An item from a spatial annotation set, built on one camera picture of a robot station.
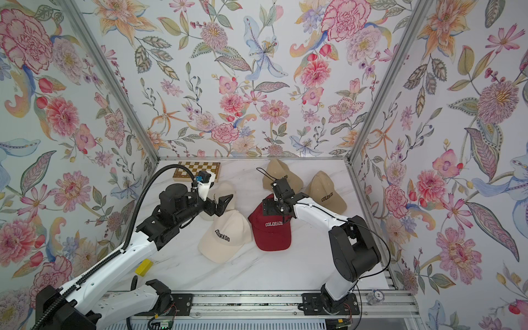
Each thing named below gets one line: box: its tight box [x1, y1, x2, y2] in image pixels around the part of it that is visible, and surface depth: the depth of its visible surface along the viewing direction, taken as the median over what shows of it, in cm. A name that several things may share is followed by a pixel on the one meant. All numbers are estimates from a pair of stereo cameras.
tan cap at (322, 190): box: [305, 170, 348, 215], surface depth 101 cm
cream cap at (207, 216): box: [200, 211, 216, 222], surface depth 69 cm
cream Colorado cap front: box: [198, 209, 252, 264], surface depth 87 cm
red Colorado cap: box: [247, 193, 292, 252], surface depth 89 cm
